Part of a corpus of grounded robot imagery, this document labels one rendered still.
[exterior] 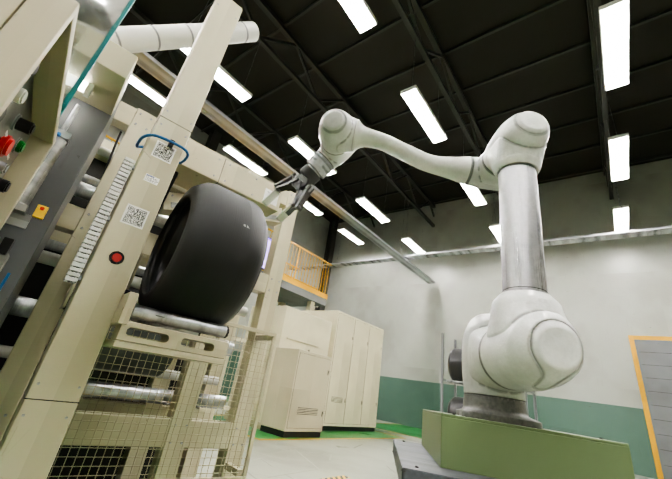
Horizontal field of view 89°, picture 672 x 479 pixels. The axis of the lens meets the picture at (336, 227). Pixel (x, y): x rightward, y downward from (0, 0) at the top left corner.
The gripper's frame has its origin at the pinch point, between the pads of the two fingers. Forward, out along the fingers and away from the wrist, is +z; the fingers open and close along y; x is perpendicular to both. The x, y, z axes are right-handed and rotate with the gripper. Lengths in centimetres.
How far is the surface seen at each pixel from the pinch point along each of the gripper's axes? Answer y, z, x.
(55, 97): 5, 15, -63
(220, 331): 7.8, 45.4, 17.7
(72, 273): -11, 59, -27
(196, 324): 6.0, 47.8, 8.8
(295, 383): -202, 178, 403
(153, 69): -529, -4, 24
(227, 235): -3.8, 18.1, -2.9
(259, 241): -4.0, 12.5, 9.0
